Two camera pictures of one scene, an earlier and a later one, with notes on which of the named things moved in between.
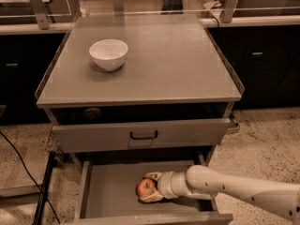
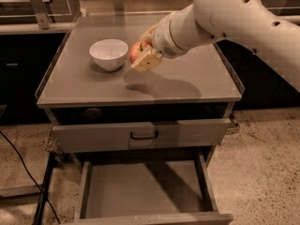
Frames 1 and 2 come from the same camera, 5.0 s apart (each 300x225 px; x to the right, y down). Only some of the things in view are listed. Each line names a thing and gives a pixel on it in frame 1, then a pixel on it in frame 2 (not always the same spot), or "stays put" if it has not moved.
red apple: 144,187 to 137,48
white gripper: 164,185 to 164,37
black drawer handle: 143,138 stays put
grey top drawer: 140,135 stays put
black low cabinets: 265,59 stays put
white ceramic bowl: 109,53 stays put
